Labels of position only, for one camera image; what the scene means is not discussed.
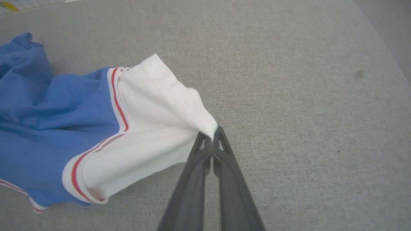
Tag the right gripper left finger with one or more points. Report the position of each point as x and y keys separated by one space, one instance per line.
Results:
x=192 y=192

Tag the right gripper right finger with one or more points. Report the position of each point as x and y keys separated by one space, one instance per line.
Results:
x=234 y=199

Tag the blue garment with striped trim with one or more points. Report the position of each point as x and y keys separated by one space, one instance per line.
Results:
x=80 y=128

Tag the grey fabric sofa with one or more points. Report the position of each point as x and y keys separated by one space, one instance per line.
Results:
x=305 y=96

